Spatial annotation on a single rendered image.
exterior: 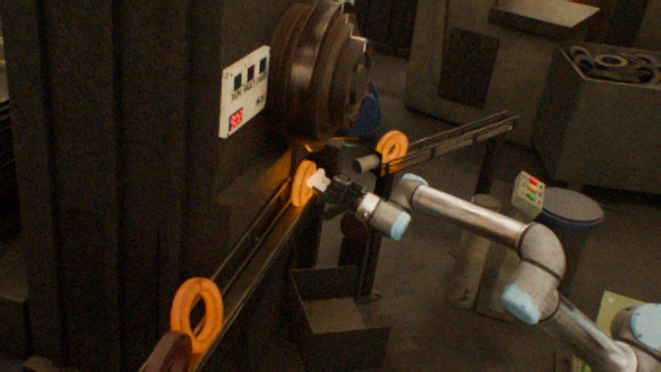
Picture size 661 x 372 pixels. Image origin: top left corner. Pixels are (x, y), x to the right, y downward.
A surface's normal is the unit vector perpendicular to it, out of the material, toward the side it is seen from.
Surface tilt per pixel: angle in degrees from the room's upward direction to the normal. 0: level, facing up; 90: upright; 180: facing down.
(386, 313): 0
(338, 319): 5
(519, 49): 90
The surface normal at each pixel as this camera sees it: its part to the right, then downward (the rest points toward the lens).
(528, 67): -0.54, 0.34
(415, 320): 0.12, -0.88
